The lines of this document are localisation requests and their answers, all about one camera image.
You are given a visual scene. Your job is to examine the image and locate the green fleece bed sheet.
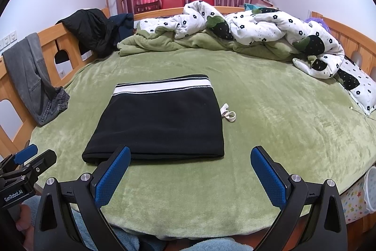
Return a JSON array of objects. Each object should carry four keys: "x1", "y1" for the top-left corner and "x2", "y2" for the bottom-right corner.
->
[{"x1": 29, "y1": 45, "x2": 376, "y2": 241}]

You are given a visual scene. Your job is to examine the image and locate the white plastic basket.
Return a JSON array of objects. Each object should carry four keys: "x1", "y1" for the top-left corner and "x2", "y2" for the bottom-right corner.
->
[{"x1": 364, "y1": 166, "x2": 376, "y2": 214}]

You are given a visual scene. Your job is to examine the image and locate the black hanging pouch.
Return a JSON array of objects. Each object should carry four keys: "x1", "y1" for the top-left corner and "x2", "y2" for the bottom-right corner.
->
[{"x1": 55, "y1": 50, "x2": 70, "y2": 65}]

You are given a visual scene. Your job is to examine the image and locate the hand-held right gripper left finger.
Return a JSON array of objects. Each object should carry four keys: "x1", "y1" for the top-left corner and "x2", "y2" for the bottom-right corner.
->
[{"x1": 33, "y1": 145, "x2": 132, "y2": 251}]

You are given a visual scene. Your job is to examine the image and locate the thin white cable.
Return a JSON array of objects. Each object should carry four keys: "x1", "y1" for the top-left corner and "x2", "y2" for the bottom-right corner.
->
[{"x1": 349, "y1": 105, "x2": 372, "y2": 123}]

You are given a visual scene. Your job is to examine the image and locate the person's left hand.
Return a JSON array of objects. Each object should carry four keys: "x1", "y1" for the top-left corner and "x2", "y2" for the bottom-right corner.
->
[{"x1": 15, "y1": 203, "x2": 37, "y2": 243}]

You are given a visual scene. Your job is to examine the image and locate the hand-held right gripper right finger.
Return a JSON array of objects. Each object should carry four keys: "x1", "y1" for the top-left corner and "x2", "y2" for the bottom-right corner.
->
[{"x1": 250, "y1": 146, "x2": 349, "y2": 251}]

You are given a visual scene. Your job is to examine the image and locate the grey jeans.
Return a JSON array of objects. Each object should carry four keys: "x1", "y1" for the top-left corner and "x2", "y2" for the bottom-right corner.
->
[{"x1": 2, "y1": 32, "x2": 71, "y2": 126}]

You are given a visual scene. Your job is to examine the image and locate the person's light blue clothing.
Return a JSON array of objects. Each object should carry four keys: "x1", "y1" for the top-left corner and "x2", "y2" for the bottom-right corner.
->
[{"x1": 22, "y1": 196, "x2": 265, "y2": 251}]

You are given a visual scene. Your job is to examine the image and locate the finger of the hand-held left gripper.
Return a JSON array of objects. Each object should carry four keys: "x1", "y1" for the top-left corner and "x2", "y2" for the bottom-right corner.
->
[
  {"x1": 13, "y1": 143, "x2": 39, "y2": 165},
  {"x1": 22, "y1": 149, "x2": 58, "y2": 184}
]

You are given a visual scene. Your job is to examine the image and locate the navy blue garment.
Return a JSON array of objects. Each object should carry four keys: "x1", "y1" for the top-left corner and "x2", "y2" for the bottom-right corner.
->
[{"x1": 110, "y1": 13, "x2": 135, "y2": 43}]

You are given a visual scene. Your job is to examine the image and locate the black jacket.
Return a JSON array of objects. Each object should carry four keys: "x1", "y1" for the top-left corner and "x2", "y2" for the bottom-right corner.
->
[{"x1": 56, "y1": 8, "x2": 118, "y2": 59}]

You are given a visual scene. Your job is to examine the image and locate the white floral quilt green lining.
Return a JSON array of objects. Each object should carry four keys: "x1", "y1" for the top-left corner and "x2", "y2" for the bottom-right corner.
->
[{"x1": 117, "y1": 0, "x2": 345, "y2": 79}]

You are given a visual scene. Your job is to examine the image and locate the black pants with white stripe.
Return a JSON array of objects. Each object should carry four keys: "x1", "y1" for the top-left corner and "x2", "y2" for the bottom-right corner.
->
[{"x1": 82, "y1": 74, "x2": 236, "y2": 165}]

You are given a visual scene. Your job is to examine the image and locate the star printed bed skirt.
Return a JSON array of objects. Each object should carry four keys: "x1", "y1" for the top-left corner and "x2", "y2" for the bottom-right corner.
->
[{"x1": 342, "y1": 177, "x2": 376, "y2": 224}]

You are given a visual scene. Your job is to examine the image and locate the dark wooden chair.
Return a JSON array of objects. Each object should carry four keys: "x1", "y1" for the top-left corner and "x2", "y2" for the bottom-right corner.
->
[{"x1": 134, "y1": 1, "x2": 162, "y2": 15}]

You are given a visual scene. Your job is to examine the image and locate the flower-print pillow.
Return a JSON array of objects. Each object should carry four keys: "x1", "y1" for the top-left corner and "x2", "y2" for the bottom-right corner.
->
[{"x1": 336, "y1": 58, "x2": 376, "y2": 116}]

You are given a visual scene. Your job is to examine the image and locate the purple fluffy cloth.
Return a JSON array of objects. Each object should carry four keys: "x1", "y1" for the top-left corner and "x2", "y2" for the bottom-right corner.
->
[{"x1": 304, "y1": 17, "x2": 331, "y2": 33}]

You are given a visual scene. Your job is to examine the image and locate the wooden bed frame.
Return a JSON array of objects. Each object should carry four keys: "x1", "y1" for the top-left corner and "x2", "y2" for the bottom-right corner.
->
[{"x1": 0, "y1": 5, "x2": 376, "y2": 160}]

